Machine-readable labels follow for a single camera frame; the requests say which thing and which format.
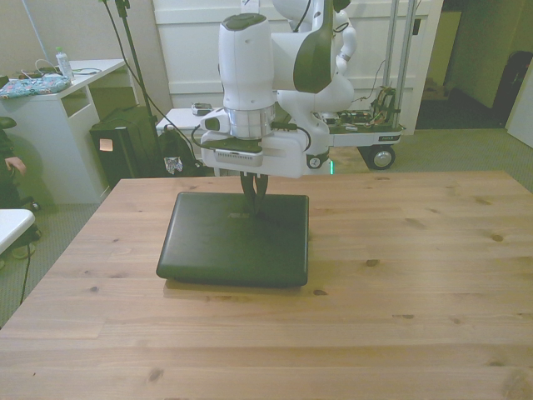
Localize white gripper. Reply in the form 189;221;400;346
200;115;305;218

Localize black Asus laptop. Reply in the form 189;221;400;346
156;191;311;288

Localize black backpack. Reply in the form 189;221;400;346
156;123;205;178

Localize low white side table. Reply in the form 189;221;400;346
154;107;209;134

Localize white wheeled cart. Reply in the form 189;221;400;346
320;0;421;172

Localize black computer tower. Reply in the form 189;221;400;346
89;107;157;188

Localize black tripod stand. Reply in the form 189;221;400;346
97;0;162;138

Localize white desk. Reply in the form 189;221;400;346
0;57;138;205

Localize clear plastic bottle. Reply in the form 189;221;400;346
54;46;76;83

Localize white rounded table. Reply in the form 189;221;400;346
0;207;37;255

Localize patterned fabric pouch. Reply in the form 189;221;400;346
0;72;71;100

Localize seated person dark clothes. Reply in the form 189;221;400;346
0;116;42;259

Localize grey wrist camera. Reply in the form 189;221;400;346
213;141;265;167

